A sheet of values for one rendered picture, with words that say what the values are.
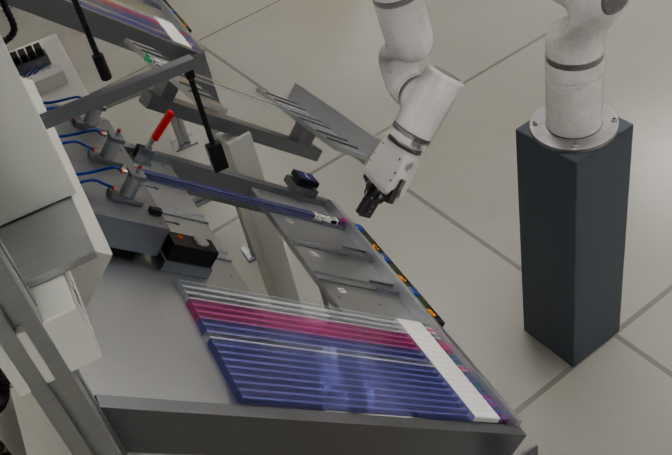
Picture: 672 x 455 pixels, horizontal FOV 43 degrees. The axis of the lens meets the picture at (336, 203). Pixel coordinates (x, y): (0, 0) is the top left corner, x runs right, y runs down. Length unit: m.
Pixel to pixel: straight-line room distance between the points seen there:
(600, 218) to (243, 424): 1.23
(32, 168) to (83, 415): 0.24
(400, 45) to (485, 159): 1.48
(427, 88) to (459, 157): 1.38
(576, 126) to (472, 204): 0.99
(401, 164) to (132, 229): 0.65
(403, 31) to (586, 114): 0.52
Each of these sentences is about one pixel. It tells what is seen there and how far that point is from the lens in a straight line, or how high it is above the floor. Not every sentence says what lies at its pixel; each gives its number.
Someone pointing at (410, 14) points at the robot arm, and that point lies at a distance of 1.53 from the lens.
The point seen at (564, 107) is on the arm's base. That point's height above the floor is 0.79.
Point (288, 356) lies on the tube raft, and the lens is 1.18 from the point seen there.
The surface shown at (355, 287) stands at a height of 0.79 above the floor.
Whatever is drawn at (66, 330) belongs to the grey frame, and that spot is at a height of 1.36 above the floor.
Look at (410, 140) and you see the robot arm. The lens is 1.67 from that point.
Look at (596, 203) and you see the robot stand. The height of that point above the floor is 0.54.
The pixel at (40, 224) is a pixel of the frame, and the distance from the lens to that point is 0.88.
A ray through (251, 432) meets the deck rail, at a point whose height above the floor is 1.05.
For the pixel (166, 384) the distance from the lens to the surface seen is 1.03.
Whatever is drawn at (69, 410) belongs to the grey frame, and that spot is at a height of 1.26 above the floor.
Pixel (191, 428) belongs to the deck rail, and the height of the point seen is 1.11.
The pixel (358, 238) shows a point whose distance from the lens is 1.70.
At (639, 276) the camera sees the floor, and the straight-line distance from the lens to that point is 2.61.
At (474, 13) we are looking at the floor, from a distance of 3.84.
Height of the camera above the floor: 1.89
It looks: 40 degrees down
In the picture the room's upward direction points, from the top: 13 degrees counter-clockwise
